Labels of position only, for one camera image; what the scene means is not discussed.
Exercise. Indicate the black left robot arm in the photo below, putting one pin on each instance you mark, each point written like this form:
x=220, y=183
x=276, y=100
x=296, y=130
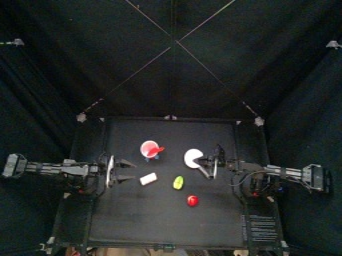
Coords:
x=53, y=168

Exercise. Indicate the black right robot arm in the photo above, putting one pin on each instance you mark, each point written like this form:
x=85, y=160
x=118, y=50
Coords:
x=288, y=172

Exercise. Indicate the white rectangular block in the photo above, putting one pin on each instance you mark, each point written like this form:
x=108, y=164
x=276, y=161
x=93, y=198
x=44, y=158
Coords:
x=148, y=179

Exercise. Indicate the yellow green toy food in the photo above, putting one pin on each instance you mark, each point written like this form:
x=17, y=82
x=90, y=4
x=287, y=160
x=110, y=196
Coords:
x=177, y=182

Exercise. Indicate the red cup white inside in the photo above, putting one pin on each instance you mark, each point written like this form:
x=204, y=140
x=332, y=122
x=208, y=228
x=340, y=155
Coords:
x=147, y=148

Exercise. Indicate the red toy tomato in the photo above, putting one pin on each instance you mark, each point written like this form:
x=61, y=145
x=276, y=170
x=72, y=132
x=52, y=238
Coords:
x=192, y=200

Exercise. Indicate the white text label sticker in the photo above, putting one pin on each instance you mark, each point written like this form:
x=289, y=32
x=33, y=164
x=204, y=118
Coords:
x=263, y=229

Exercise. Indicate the small green black clamp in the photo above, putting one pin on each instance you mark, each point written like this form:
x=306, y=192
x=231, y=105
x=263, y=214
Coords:
x=165, y=247

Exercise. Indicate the black cloth curtain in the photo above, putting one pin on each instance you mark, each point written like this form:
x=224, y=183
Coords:
x=88, y=50

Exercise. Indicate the grey frame clamp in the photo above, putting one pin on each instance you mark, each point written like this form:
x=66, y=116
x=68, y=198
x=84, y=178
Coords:
x=17, y=42
x=332, y=44
x=169, y=117
x=259, y=121
x=80, y=117

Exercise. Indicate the grey table corner bracket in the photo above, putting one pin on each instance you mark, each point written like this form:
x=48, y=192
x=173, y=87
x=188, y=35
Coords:
x=48, y=246
x=284, y=248

